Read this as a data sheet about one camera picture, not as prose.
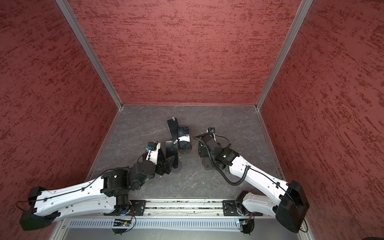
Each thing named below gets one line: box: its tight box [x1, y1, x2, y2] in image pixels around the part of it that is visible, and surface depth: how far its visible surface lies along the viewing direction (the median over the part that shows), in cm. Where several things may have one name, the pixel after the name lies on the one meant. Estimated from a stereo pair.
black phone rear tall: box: [166, 118, 180, 141], surface depth 97 cm
